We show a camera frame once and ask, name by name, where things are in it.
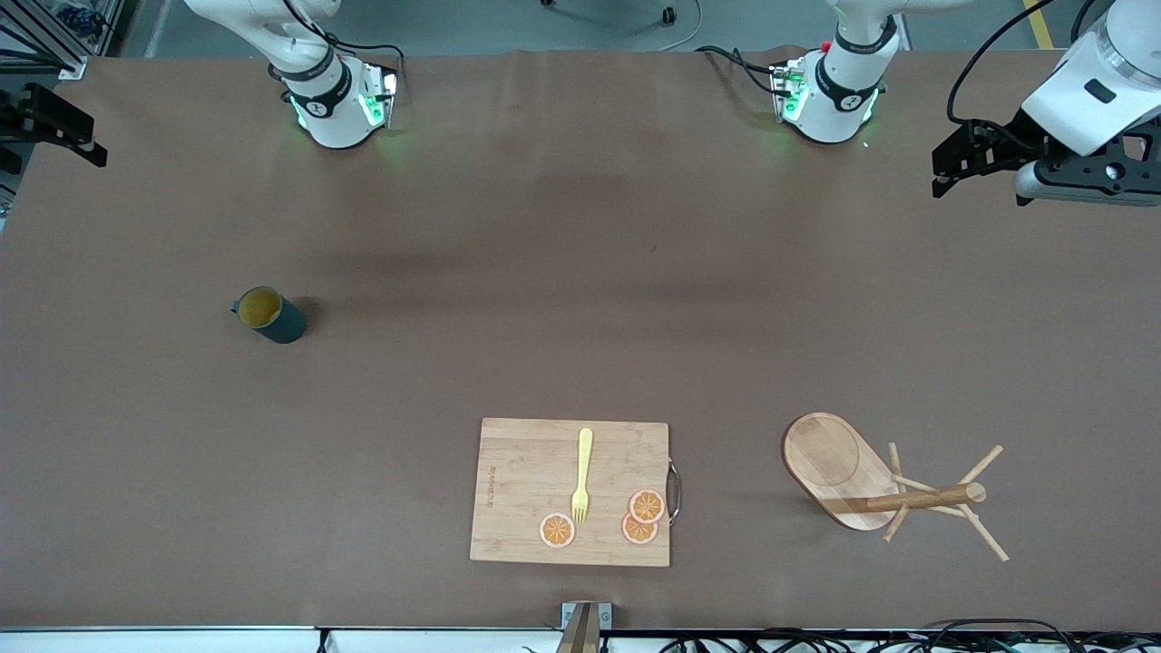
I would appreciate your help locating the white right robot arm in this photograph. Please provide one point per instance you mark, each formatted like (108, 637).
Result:
(340, 122)

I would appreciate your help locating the metal table bracket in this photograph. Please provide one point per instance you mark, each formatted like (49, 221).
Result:
(587, 621)

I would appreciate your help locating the wooden mug tree rack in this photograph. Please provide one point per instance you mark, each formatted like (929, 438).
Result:
(830, 462)

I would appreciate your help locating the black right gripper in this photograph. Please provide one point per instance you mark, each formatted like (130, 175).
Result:
(27, 113)

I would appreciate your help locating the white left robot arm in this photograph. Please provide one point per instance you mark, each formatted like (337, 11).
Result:
(1079, 109)

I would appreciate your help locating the aluminium frame post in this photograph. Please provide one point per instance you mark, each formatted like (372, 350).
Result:
(54, 41)

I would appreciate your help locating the teal cup yellow inside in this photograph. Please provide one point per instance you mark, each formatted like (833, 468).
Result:
(281, 323)

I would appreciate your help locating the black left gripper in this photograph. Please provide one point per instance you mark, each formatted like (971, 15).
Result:
(1005, 142)

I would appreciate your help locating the yellow plastic fork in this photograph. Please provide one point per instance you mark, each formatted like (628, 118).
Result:
(584, 462)

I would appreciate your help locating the bamboo cutting board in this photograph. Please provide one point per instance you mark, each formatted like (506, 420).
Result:
(526, 472)

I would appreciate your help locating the orange slice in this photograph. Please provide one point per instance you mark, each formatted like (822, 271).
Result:
(558, 531)
(647, 505)
(635, 532)

